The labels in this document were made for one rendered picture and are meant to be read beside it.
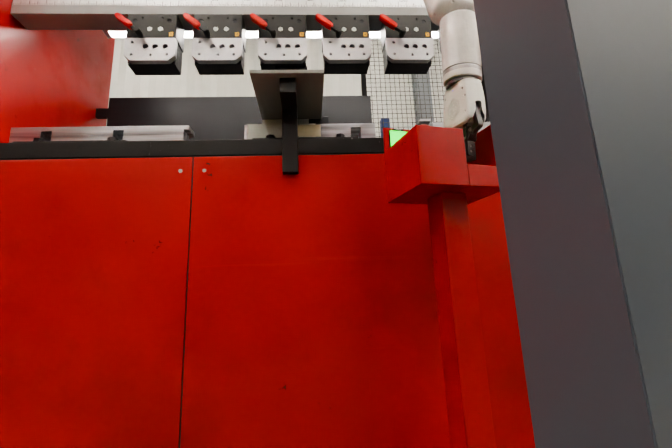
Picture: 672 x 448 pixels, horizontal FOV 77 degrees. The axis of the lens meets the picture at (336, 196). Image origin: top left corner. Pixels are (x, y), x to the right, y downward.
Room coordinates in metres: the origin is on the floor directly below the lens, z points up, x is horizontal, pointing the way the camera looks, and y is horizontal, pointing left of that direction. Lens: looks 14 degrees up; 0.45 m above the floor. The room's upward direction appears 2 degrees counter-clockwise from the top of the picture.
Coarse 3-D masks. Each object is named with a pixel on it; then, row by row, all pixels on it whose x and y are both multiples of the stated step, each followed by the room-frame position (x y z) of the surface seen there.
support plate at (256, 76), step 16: (256, 80) 0.94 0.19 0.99; (272, 80) 0.94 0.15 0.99; (304, 80) 0.95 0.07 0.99; (320, 80) 0.95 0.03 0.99; (256, 96) 1.02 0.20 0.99; (272, 96) 1.02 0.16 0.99; (304, 96) 1.03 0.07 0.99; (320, 96) 1.03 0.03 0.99; (272, 112) 1.12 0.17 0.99; (304, 112) 1.13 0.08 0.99; (320, 112) 1.13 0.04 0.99
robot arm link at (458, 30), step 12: (456, 12) 0.80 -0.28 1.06; (468, 12) 0.79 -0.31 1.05; (444, 24) 0.82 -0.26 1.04; (456, 24) 0.80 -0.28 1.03; (468, 24) 0.80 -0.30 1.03; (444, 36) 0.82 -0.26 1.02; (456, 36) 0.80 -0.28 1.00; (468, 36) 0.80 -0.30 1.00; (444, 48) 0.83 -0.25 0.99; (456, 48) 0.81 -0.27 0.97; (468, 48) 0.80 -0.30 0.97; (444, 60) 0.83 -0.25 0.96; (456, 60) 0.81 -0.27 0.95; (468, 60) 0.80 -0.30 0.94; (480, 60) 0.82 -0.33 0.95
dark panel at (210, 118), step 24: (336, 96) 1.70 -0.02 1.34; (360, 96) 1.70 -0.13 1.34; (120, 120) 1.64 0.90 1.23; (144, 120) 1.64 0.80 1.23; (168, 120) 1.65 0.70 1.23; (192, 120) 1.66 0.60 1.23; (216, 120) 1.66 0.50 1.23; (240, 120) 1.67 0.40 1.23; (336, 120) 1.70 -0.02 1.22; (360, 120) 1.70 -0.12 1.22
